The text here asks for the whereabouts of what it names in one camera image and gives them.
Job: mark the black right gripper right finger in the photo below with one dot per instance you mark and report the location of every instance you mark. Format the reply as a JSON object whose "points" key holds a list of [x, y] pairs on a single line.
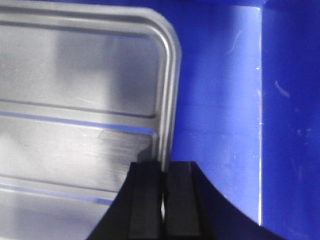
{"points": [[196, 210]]}

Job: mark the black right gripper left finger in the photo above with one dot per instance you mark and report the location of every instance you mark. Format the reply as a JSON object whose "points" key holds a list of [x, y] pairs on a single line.
{"points": [[135, 213]]}

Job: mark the silver metal tray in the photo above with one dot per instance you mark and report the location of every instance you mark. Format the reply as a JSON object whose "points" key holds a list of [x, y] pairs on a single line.
{"points": [[85, 90]]}

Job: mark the blue target box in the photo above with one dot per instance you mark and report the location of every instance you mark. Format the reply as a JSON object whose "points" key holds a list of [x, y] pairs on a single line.
{"points": [[248, 106]]}

